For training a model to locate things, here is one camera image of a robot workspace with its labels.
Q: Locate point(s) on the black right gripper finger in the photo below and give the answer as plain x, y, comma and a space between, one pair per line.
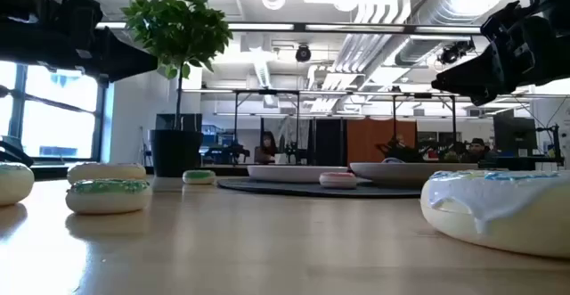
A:
476, 79

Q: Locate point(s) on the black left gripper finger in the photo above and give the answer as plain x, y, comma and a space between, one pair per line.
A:
124, 59

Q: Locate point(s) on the orange iced donut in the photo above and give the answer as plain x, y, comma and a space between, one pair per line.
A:
107, 172

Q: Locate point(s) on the green iced sprinkled donut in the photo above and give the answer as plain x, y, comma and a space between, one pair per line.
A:
109, 197
199, 177

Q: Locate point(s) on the pink iced sprinkled donut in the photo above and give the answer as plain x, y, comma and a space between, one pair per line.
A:
338, 181

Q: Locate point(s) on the green leafy small tree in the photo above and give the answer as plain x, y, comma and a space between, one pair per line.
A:
178, 27

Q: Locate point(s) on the black computer monitor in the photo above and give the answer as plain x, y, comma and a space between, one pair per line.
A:
514, 130
167, 122

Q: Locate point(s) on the person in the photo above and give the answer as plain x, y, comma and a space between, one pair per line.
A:
477, 150
267, 148

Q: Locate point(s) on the black plant pot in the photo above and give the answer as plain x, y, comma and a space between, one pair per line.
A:
176, 152

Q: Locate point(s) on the brown partition panel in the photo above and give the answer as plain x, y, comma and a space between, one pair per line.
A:
378, 139

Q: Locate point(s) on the white round plate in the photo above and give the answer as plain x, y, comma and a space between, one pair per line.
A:
294, 174
409, 174

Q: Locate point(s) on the white glazed donut right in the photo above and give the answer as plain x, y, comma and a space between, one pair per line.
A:
499, 215

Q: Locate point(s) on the long overhead light bar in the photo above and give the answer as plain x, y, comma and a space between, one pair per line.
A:
267, 27

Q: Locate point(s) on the pale iced cream donut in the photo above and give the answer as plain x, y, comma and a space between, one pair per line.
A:
13, 186

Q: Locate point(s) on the black partition panel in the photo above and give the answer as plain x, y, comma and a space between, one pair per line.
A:
330, 141

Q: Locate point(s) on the dark round woven mat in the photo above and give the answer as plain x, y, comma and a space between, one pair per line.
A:
285, 189

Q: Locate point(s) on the black metal rig frame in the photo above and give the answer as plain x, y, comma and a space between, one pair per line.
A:
423, 95
267, 92

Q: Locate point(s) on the silver ventilation duct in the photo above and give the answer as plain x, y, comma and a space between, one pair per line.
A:
441, 18

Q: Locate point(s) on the black ceiling camera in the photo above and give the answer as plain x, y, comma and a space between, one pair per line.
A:
303, 53

